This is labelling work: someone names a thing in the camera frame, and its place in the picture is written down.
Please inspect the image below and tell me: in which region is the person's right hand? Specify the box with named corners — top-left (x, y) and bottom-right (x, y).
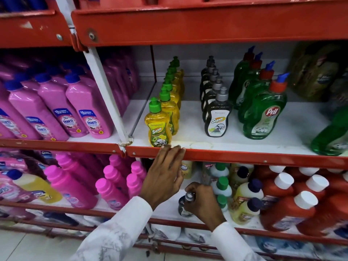
top-left (184, 182), bottom-right (228, 231)

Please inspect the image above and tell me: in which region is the person's left hand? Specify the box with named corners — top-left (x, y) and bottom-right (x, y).
top-left (140, 145), bottom-right (186, 211)

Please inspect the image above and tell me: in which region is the dark bottle with grey cap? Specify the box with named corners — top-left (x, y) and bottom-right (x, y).
top-left (178, 191), bottom-right (196, 218)

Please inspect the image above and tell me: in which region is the person's left forearm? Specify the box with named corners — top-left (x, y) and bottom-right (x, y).
top-left (68, 196), bottom-right (153, 261)

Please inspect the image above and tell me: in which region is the person's right forearm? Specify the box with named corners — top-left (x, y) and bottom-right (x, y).
top-left (210, 221), bottom-right (266, 261)

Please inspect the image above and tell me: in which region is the small pale yellow bottle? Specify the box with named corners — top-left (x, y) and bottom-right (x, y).
top-left (181, 160), bottom-right (194, 180)

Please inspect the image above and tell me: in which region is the white bottle with green cap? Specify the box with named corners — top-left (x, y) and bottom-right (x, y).
top-left (211, 163), bottom-right (230, 179)
top-left (212, 176), bottom-right (233, 198)
top-left (216, 194), bottom-right (229, 213)

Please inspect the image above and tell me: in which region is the row of yellow green-capped bottles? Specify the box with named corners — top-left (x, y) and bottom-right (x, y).
top-left (144, 56), bottom-right (185, 148)

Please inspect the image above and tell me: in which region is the red metal shelf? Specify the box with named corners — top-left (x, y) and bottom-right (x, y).
top-left (0, 9), bottom-right (73, 50)
top-left (121, 77), bottom-right (348, 170)
top-left (0, 198), bottom-right (348, 245)
top-left (0, 128), bottom-right (126, 156)
top-left (71, 0), bottom-right (348, 48)

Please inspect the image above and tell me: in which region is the pale yellow bottle navy cap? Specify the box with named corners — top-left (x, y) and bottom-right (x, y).
top-left (231, 197), bottom-right (263, 225)
top-left (230, 165), bottom-right (255, 189)
top-left (233, 178), bottom-right (264, 205)

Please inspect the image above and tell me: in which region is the white jug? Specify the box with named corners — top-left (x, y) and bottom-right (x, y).
top-left (150, 224), bottom-right (182, 241)
top-left (184, 228), bottom-right (213, 244)

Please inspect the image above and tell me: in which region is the row of dark dish soap bottles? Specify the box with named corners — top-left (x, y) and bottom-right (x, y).
top-left (200, 55), bottom-right (233, 138)

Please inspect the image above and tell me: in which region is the group of magenta pink-capped bottles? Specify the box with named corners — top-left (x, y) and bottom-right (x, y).
top-left (44, 153), bottom-right (148, 211)

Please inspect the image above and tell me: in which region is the green bottle with red cap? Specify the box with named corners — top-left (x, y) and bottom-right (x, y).
top-left (243, 72), bottom-right (291, 140)
top-left (234, 52), bottom-right (264, 110)
top-left (229, 46), bottom-right (256, 106)
top-left (238, 61), bottom-right (276, 124)

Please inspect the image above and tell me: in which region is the blue refill pouch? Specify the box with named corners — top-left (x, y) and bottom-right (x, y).
top-left (255, 236), bottom-right (306, 256)

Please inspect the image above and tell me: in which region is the group of red white-capped bottles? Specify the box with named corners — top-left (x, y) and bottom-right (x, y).
top-left (255, 164), bottom-right (348, 237)

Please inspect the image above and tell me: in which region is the group of pink blue-capped bottles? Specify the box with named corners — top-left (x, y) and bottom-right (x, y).
top-left (0, 49), bottom-right (140, 142)

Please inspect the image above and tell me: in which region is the yellow bottle with blue cap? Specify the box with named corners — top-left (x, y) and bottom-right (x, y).
top-left (7, 169), bottom-right (63, 204)

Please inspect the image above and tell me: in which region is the green bottle with white label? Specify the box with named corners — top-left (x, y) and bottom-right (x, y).
top-left (311, 106), bottom-right (348, 157)

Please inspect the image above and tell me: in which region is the pile of olive refill pouches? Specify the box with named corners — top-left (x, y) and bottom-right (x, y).
top-left (288, 42), bottom-right (348, 118)

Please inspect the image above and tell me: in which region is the white shelf upright post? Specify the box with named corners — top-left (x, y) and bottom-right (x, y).
top-left (55, 0), bottom-right (131, 145)

